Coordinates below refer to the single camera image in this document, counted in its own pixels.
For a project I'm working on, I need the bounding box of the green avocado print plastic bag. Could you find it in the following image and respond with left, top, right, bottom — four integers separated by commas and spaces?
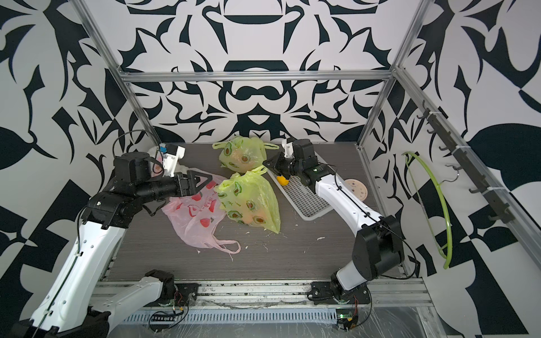
212, 136, 280, 173

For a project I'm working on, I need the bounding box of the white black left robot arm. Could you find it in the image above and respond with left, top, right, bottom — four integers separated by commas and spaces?
8, 152, 212, 337

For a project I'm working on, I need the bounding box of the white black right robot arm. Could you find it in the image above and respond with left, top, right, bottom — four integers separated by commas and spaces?
263, 138, 405, 294

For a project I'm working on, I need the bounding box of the pink apple print plastic bag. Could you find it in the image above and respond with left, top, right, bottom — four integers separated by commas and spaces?
162, 174, 241, 255

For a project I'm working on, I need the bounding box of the yellow fruit lower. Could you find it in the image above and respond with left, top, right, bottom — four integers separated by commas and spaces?
276, 176, 290, 187

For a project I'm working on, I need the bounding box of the white perforated plastic basket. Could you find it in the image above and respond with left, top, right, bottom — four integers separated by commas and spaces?
268, 172, 332, 221

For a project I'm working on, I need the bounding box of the beige round perforated disc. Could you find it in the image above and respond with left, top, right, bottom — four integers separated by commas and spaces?
345, 178, 369, 201

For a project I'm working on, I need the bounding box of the black connector block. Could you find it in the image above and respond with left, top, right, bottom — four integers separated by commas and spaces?
147, 311, 187, 332

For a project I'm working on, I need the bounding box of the green circuit board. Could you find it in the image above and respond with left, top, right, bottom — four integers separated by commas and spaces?
336, 309, 359, 332

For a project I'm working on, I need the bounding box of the green hoop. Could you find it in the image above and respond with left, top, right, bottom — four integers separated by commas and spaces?
402, 152, 453, 270

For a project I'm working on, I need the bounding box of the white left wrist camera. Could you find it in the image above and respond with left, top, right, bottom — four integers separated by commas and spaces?
159, 143, 185, 177

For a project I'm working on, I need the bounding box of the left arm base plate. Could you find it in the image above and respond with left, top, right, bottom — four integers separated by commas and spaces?
158, 282, 200, 307

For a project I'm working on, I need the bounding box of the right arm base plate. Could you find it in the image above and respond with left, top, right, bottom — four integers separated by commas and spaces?
307, 281, 371, 305

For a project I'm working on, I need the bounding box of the black wall hook rail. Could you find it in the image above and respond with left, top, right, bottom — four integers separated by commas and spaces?
418, 101, 516, 224

